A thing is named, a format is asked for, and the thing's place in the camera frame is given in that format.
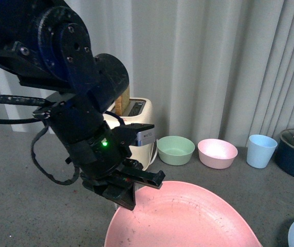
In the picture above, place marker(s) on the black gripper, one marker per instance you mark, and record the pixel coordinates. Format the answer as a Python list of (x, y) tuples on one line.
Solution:
[(107, 150)]

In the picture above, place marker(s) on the pink plate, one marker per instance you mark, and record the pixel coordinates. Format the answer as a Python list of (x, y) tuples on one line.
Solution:
[(179, 214)]

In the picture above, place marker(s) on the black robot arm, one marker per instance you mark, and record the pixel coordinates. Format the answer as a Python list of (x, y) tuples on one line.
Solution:
[(47, 46)]

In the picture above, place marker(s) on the green bowl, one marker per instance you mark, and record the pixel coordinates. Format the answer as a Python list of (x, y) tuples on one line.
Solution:
[(175, 150)]

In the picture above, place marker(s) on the pink bowl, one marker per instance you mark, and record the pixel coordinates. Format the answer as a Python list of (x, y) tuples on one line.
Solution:
[(216, 153)]

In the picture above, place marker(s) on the toast slice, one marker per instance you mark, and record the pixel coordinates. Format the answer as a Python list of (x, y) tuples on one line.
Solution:
[(122, 102)]

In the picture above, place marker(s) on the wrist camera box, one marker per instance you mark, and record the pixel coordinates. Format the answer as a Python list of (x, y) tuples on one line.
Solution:
[(135, 134)]

